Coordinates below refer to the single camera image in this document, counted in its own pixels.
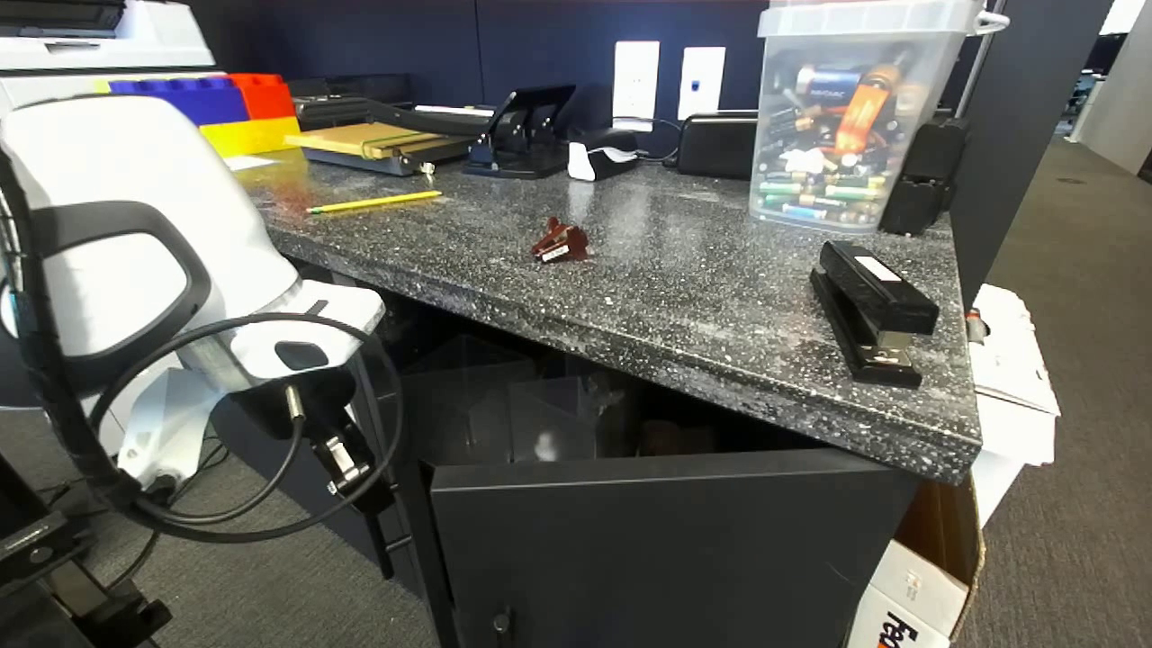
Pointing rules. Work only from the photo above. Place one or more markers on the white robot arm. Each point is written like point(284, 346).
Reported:
point(163, 277)

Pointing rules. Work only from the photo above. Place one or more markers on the black open cabinet door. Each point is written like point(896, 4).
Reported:
point(666, 553)

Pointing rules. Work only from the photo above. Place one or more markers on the small brown clip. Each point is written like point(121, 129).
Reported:
point(558, 241)

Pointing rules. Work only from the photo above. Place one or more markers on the white tape dispenser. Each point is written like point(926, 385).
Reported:
point(600, 154)

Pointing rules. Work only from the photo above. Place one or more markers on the yellow pencil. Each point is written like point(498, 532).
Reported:
point(372, 202)

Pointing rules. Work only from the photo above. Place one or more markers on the black box device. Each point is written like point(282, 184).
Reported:
point(717, 144)

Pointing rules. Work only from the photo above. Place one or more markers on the wooden paper trimmer board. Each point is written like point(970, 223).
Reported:
point(384, 150)

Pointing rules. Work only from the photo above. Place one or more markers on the black stapler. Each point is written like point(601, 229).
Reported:
point(867, 303)

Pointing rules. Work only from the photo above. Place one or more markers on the clear plastic battery tub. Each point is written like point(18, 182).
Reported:
point(844, 91)

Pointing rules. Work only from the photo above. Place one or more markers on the black charger device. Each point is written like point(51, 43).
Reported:
point(926, 178)

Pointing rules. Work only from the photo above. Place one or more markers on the cardboard shipping box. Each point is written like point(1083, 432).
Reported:
point(931, 571)

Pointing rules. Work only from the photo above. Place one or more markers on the white printer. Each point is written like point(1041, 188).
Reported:
point(97, 38)

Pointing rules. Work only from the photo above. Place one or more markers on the white wall outlet plate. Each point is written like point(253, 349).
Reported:
point(636, 85)

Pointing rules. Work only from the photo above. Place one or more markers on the white wall switch plate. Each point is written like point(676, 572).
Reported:
point(700, 79)

